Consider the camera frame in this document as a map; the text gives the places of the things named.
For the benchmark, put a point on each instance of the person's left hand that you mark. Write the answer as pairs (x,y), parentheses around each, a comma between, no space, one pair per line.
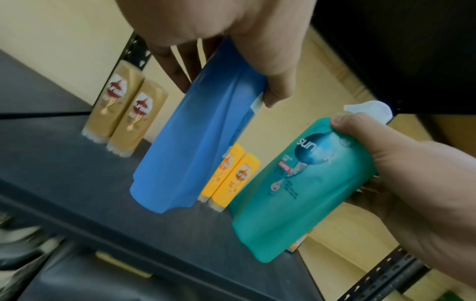
(241,20)

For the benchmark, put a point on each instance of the person's right hand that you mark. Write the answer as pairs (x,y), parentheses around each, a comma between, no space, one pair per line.
(420,191)

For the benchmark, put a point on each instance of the large blue shampoo bottle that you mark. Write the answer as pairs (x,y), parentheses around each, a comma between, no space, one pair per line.
(193,141)

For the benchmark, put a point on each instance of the large teal shampoo bottle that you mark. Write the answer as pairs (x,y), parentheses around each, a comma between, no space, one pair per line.
(282,211)

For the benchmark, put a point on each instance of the small yellow shampoo bottle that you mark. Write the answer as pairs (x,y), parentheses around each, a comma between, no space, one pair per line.
(238,182)
(223,173)

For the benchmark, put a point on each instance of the black metal shelving rack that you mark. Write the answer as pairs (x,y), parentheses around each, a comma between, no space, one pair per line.
(74,164)

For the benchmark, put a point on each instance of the patterned fabric bag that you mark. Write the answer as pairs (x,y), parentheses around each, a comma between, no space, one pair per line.
(22,244)

